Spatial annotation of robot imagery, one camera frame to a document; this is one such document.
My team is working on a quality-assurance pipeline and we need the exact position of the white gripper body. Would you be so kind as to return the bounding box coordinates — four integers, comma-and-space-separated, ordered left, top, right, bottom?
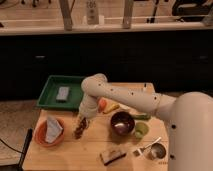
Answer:
79, 94, 98, 119

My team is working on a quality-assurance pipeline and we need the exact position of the dark grape bunch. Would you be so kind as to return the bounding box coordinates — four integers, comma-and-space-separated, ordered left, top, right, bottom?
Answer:
74, 118, 88, 139

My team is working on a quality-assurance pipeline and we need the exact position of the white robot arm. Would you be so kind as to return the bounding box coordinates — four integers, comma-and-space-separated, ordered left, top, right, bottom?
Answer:
79, 73, 213, 171

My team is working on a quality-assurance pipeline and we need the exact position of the orange carrot toy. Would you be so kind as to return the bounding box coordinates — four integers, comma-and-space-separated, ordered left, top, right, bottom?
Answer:
98, 98, 107, 112

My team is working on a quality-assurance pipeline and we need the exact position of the yellow banana toy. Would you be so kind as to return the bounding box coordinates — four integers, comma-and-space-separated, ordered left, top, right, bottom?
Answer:
103, 104, 120, 114

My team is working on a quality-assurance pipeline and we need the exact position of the grey sponge block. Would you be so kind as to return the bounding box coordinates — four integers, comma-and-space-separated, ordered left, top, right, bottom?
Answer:
56, 86, 70, 101

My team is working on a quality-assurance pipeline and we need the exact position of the green plastic tray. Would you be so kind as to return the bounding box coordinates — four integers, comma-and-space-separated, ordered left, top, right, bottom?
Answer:
37, 75, 83, 111

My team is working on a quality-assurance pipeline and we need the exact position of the dark red bowl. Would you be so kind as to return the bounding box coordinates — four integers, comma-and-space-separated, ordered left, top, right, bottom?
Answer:
110, 111, 135, 136

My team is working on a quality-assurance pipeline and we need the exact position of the white crumpled cloth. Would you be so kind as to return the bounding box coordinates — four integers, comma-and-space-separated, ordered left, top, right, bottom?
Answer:
45, 116, 63, 143

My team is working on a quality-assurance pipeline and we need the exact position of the orange bowl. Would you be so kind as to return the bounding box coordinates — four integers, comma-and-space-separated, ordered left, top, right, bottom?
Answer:
34, 118, 65, 148

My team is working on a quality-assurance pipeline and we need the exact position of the green vegetable toy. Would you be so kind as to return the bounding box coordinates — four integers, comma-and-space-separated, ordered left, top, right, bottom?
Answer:
131, 115, 151, 121

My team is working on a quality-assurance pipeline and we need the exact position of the brown wooden block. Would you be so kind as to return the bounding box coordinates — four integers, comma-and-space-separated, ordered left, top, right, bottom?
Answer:
100, 147, 127, 166

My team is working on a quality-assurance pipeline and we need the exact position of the green cup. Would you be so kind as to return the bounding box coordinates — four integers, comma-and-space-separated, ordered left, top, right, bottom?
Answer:
134, 122, 149, 139

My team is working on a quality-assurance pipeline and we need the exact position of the metal spoon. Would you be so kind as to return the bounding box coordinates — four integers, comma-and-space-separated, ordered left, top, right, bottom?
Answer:
133, 137, 162, 157

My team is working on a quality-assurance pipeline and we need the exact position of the small metal cup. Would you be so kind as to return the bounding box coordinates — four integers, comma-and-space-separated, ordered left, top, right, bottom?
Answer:
150, 143, 166, 159

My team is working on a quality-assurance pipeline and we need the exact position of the black cable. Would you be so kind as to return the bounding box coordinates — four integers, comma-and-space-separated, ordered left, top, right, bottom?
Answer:
0, 128, 34, 171

